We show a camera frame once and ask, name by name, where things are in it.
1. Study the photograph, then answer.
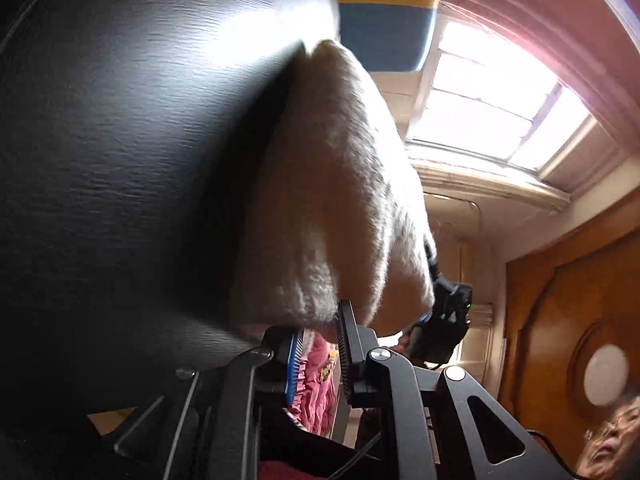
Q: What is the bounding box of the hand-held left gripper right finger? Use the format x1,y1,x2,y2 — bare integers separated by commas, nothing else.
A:
336,299,583,480

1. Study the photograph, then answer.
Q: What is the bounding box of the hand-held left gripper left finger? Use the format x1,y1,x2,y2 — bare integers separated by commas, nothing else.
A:
114,326,307,480

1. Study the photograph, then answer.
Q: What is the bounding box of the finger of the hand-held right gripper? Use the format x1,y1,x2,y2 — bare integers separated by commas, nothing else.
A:
422,237,445,288

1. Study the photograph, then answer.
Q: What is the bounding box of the cream knit sweater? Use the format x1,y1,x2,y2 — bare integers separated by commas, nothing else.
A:
230,39,438,338

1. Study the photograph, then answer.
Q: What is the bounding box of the wooden door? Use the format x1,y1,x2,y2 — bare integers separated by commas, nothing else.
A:
500,200,640,480

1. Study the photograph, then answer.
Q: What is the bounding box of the white framed window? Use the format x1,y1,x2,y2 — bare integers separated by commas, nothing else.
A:
405,15,593,176

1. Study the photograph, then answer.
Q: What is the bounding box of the person's head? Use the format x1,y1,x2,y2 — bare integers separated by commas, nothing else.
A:
575,395,640,480

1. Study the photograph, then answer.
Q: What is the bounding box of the grey yellow blue sofa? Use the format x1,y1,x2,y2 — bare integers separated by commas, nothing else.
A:
327,0,441,73

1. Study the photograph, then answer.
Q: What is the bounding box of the black cable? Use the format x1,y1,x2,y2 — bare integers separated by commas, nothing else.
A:
525,430,581,476

